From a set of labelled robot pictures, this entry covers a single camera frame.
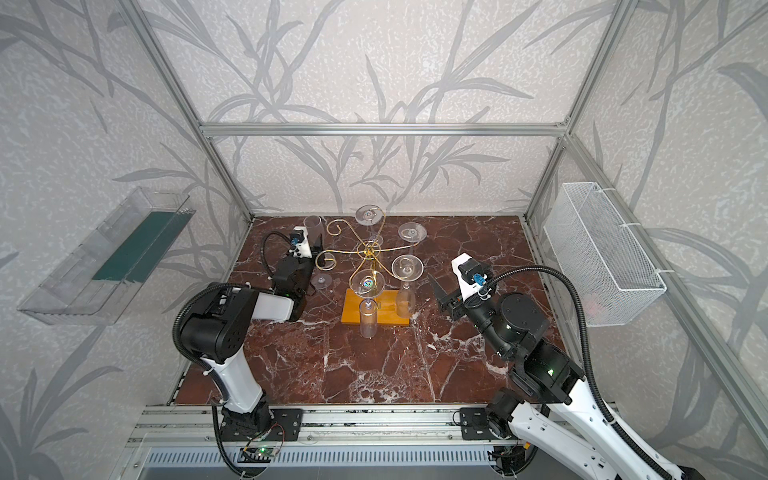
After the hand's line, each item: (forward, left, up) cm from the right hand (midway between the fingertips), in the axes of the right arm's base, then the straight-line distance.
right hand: (449, 255), depth 61 cm
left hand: (+25, +36, -18) cm, 48 cm away
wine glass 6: (0, +9, -5) cm, 10 cm away
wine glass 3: (+16, +18, -4) cm, 24 cm away
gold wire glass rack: (+7, +17, -7) cm, 20 cm away
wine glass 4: (+11, +7, -5) cm, 14 cm away
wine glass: (+25, +37, -19) cm, 49 cm away
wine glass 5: (-4, +17, -4) cm, 18 cm away
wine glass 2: (+17, +37, -37) cm, 55 cm away
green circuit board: (-32, +46, -39) cm, 68 cm away
